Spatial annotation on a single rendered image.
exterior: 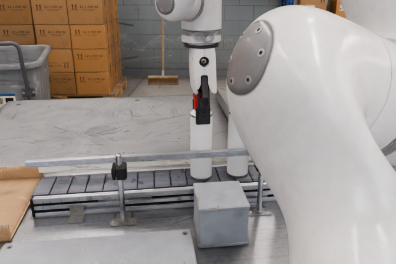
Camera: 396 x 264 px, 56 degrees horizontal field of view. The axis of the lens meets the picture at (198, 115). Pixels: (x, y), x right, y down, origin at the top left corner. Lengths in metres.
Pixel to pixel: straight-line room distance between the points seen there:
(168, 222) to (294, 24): 0.62
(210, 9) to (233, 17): 4.58
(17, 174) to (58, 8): 3.21
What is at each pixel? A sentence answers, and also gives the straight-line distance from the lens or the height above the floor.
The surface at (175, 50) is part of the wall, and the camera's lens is 5.45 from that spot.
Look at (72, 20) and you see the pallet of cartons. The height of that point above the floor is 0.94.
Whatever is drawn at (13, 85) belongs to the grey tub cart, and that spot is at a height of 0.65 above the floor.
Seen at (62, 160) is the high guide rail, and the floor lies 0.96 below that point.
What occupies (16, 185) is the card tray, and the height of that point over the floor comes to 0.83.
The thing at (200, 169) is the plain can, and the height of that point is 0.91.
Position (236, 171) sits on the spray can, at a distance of 0.90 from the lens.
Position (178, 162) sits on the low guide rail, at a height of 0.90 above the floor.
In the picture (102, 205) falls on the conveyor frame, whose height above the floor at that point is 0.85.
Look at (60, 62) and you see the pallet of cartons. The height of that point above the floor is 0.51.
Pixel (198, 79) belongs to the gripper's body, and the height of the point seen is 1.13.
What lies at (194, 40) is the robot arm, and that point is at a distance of 0.77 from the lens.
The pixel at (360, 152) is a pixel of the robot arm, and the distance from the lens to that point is 0.29.
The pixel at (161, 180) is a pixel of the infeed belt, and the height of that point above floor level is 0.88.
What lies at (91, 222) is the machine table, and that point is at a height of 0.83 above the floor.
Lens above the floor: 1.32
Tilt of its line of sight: 20 degrees down
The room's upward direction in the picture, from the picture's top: straight up
